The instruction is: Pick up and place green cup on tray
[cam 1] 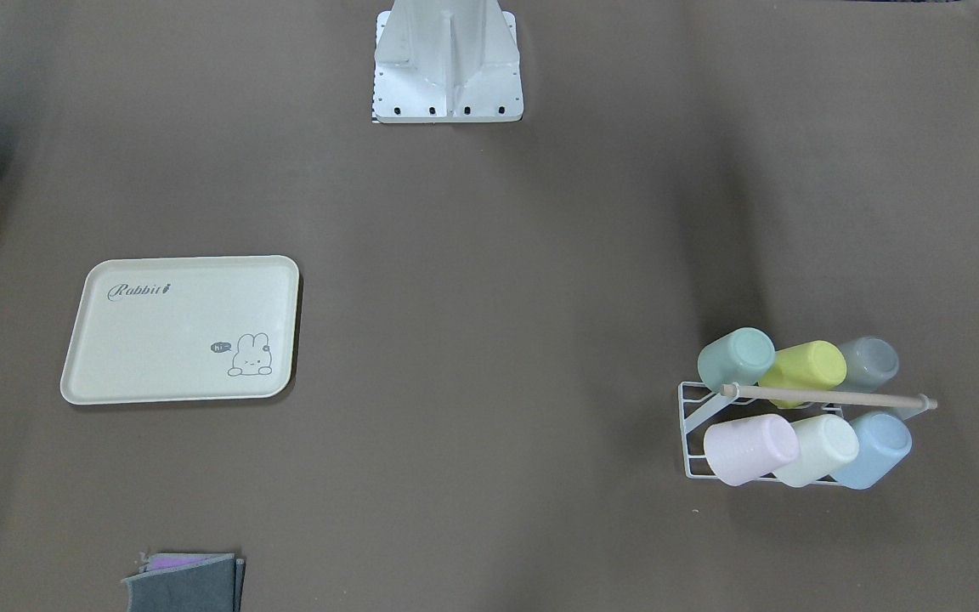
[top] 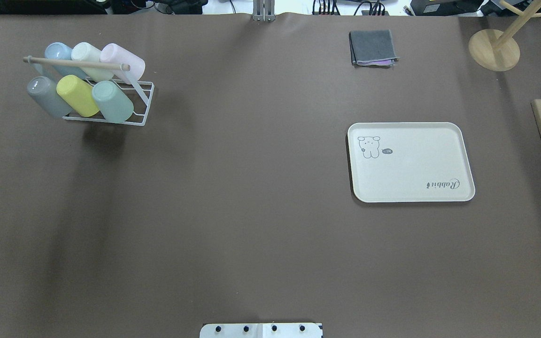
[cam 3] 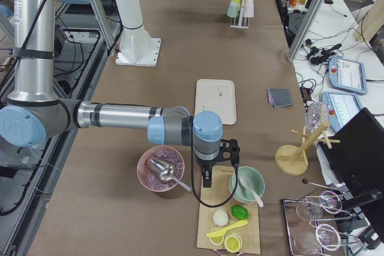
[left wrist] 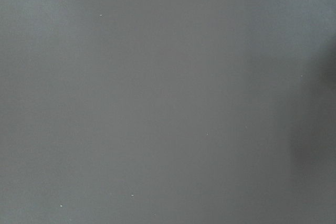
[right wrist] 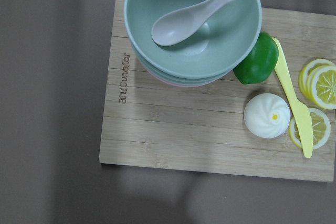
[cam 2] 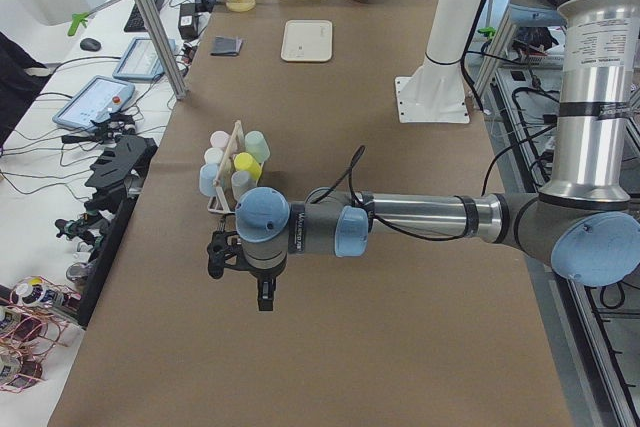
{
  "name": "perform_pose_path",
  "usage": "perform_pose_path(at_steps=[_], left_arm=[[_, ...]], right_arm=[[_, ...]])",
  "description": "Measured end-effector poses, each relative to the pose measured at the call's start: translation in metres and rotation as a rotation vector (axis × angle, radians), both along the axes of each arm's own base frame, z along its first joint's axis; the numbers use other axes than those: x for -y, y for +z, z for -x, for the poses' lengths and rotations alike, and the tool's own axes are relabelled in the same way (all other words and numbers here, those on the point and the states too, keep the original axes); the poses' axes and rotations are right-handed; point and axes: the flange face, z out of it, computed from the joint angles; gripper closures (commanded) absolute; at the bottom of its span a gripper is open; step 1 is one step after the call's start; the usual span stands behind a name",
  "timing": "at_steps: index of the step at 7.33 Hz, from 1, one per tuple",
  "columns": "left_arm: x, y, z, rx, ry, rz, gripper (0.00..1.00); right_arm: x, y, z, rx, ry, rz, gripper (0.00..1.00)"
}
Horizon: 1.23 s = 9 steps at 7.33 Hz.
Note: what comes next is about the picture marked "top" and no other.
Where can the cream rabbit tray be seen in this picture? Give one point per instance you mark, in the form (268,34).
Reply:
(409,162)

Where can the green plastic cup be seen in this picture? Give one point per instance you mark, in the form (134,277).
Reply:
(114,105)

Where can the pink plastic cup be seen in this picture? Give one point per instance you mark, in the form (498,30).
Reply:
(114,53)

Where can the yellow plastic cup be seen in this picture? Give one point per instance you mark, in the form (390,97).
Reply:
(78,94)

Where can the cream white plastic cup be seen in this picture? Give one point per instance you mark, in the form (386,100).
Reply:
(88,53)

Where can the grey plastic cup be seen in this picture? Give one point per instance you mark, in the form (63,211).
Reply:
(43,91)

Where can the blue plastic cup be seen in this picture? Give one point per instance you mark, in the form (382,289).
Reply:
(60,51)

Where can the folded grey cloth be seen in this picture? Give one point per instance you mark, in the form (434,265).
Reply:
(372,48)

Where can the wooden mug tree stand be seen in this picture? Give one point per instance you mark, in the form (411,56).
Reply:
(497,50)

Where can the aluminium frame post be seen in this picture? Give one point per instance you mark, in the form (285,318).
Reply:
(264,11)

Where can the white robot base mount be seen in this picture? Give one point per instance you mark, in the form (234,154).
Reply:
(262,330)

